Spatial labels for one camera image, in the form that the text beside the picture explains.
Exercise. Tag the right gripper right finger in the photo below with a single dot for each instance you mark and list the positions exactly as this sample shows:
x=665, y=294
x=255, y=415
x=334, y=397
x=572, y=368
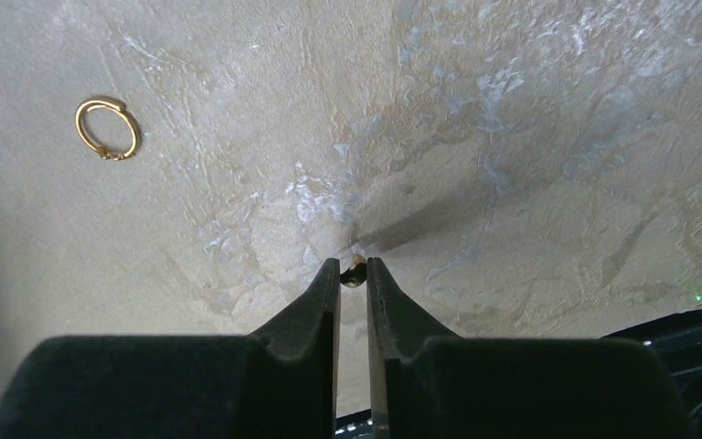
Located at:
x=428, y=382

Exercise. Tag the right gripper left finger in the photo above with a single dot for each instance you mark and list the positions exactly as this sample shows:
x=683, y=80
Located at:
x=278, y=381

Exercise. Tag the small gold earring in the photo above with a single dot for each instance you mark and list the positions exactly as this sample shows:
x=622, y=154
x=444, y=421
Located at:
x=356, y=273

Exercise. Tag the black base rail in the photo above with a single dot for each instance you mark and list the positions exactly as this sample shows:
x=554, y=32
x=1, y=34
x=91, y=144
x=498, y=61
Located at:
x=676, y=340

